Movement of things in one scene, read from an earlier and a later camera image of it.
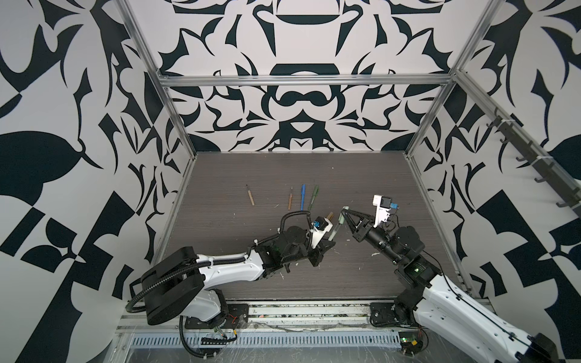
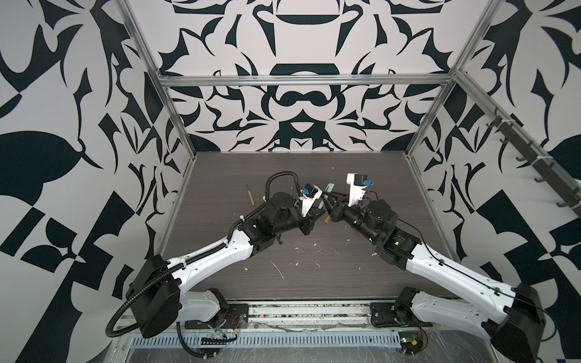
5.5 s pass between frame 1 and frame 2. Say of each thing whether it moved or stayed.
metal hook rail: stayed
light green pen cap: moved
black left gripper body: moved
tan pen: stayed
